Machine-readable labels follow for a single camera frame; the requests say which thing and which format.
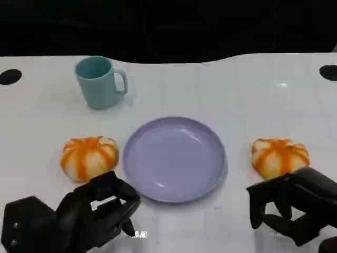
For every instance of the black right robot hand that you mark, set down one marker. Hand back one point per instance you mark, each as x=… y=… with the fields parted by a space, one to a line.
x=313 y=192

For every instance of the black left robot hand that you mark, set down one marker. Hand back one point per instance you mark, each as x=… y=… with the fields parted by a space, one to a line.
x=79 y=210

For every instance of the orange and white bread roll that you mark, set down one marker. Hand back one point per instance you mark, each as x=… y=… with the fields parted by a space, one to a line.
x=276 y=158
x=88 y=158

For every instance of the lilac plate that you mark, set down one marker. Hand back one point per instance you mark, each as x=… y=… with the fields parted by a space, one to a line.
x=173 y=160

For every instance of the pale green mug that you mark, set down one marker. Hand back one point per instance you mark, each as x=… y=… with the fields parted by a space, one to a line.
x=98 y=89

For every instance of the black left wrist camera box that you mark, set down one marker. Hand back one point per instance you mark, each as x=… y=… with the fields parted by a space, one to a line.
x=29 y=224

